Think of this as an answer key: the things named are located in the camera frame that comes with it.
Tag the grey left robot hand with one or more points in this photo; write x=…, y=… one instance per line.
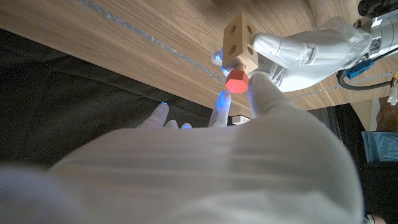
x=311, y=59

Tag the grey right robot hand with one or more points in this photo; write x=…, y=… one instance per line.
x=217, y=174

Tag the wooden block with holes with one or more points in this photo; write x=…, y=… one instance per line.
x=239, y=40

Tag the red-headed wooden screw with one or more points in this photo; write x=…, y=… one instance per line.
x=237, y=81

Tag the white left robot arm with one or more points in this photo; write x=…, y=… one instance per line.
x=385, y=31

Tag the white power strip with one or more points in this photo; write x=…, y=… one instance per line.
x=241, y=120

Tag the white pillar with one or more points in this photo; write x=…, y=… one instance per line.
x=363, y=113

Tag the person's bare leg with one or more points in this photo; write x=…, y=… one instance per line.
x=388, y=115

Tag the black backdrop curtain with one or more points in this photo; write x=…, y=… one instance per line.
x=77, y=109

